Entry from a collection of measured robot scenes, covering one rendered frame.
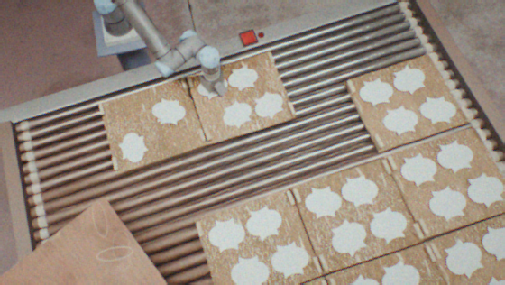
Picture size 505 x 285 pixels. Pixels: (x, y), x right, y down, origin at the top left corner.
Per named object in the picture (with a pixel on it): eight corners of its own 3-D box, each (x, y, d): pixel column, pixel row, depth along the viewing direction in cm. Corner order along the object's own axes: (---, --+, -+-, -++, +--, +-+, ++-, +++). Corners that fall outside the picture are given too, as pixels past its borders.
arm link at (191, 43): (170, 41, 178) (187, 59, 174) (191, 24, 180) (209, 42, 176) (173, 50, 185) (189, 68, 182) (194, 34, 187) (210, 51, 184)
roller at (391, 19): (21, 135, 205) (15, 132, 201) (409, 11, 219) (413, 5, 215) (22, 145, 203) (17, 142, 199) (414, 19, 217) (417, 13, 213)
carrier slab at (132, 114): (99, 104, 204) (98, 103, 202) (184, 78, 207) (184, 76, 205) (117, 175, 191) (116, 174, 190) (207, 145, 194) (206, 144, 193)
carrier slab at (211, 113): (186, 78, 207) (186, 76, 205) (269, 53, 209) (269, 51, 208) (208, 145, 194) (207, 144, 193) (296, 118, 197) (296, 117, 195)
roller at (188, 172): (35, 219, 191) (31, 217, 186) (451, 80, 205) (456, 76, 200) (37, 231, 189) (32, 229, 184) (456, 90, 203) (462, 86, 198)
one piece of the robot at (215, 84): (215, 88, 181) (216, 104, 196) (231, 76, 183) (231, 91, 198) (196, 69, 185) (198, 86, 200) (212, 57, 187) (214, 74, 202)
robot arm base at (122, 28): (101, 16, 223) (94, 4, 214) (129, 6, 224) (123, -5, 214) (108, 41, 218) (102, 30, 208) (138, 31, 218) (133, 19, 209)
